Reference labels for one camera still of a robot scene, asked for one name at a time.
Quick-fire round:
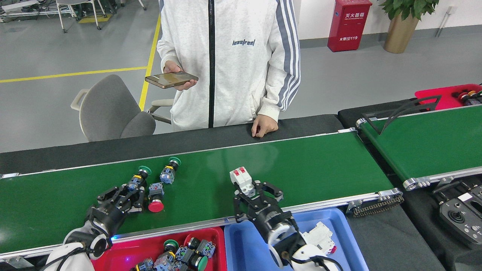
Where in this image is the red parts bin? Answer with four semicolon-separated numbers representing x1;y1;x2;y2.
415;84;482;111

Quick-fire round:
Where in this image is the red plastic tray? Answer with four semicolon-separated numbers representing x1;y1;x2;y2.
90;227;227;271

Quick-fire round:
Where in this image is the person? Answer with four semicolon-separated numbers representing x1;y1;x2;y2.
156;0;301;138

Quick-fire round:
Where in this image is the person's left hand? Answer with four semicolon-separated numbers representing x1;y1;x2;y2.
251;115;279;138

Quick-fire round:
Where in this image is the green feeder conveyor belt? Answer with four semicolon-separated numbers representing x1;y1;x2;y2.
356;105;482;190

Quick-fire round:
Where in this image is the red fire extinguisher box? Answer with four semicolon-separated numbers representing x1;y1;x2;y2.
327;0;372;52

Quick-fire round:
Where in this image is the grey office chair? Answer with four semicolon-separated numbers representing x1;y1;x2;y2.
71;74;175;142

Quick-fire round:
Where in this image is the potted plant gold pot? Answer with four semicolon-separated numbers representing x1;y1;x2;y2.
378;0;440;54

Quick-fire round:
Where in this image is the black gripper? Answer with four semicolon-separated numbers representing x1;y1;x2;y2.
85;184;146;238
232;180;293;239

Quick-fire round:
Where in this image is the black joystick controller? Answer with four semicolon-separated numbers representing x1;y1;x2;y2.
433;177;482;249

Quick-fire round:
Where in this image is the blue plastic tray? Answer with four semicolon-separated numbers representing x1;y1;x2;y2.
224;207;370;271

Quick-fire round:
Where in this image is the dark smartphone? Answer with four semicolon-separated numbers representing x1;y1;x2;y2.
145;71;199;89

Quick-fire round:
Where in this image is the person's right hand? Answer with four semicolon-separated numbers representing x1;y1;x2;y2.
164;61;198;91

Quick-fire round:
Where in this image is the black drive chain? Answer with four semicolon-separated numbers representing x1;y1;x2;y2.
352;196;401;218

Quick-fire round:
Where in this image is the long green conveyor belt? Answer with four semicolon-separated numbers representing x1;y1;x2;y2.
0;127;404;262

